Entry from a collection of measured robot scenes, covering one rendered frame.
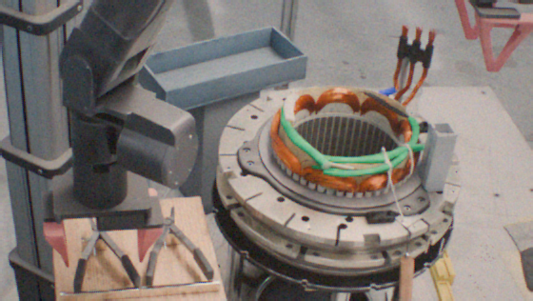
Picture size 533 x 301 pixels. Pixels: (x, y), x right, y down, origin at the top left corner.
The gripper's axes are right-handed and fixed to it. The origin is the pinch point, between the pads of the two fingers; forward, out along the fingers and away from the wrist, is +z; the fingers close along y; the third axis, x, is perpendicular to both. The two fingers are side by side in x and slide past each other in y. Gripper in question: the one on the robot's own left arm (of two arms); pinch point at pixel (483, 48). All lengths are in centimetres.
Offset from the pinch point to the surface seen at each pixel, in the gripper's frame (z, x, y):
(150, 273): 20.8, 37.7, -13.3
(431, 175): 17.9, 3.6, 0.5
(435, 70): 114, -68, 216
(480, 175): 49, -23, 45
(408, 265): 24.9, 7.4, -8.2
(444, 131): 12.9, 2.2, 2.7
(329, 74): 114, -22, 208
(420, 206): 20.3, 5.5, -2.6
